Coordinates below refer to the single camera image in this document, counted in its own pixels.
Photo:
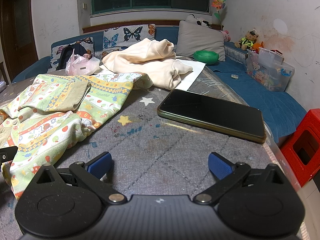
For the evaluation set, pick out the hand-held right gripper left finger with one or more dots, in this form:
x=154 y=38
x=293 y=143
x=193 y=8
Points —
x=101 y=165

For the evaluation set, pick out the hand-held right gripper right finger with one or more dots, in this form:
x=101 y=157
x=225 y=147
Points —
x=220 y=166

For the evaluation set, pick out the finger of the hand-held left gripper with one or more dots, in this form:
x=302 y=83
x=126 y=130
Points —
x=7 y=155

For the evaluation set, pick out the green yellow patterned child's jacket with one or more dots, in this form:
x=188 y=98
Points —
x=50 y=120

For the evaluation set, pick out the black smartphone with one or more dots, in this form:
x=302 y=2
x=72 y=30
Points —
x=212 y=115

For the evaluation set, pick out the blue sofa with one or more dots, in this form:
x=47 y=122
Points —
x=262 y=92

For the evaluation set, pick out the red plastic stool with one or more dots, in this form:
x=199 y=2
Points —
x=303 y=132

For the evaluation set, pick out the small silver object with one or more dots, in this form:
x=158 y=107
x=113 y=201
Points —
x=234 y=76

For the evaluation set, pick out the white paper sheet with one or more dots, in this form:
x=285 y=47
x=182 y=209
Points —
x=193 y=73

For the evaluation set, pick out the pink plastic bag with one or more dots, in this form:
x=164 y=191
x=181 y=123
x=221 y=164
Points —
x=82 y=66

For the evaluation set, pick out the clear plastic toy box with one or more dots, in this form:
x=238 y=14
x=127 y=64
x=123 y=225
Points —
x=267 y=75

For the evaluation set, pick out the green plastic bowl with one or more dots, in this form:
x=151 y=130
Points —
x=206 y=56

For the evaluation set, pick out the cream sweater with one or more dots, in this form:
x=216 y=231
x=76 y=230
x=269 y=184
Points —
x=150 y=62

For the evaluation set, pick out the black backpack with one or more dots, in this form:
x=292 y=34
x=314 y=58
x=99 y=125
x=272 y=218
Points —
x=66 y=55

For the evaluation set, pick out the small butterfly print cushion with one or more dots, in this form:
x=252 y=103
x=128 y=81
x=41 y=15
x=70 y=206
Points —
x=85 y=42

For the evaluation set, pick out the orange toy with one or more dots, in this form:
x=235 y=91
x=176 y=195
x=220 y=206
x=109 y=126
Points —
x=257 y=47

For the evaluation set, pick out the dark wooden door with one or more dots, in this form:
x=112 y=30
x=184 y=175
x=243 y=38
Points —
x=17 y=30

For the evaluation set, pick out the teddy bear in yellow vest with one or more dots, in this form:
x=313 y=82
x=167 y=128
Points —
x=247 y=41

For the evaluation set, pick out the grey pillow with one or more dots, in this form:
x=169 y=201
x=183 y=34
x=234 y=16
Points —
x=200 y=38

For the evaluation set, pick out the pink plush toy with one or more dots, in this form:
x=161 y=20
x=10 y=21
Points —
x=226 y=36

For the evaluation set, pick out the large butterfly print cushion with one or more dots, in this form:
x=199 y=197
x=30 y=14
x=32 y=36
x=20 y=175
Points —
x=130 y=33

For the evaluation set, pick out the panda plush toy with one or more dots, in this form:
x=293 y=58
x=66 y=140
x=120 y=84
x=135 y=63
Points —
x=202 y=21

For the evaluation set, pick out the colourful pinwheel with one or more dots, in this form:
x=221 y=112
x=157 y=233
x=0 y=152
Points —
x=218 y=5

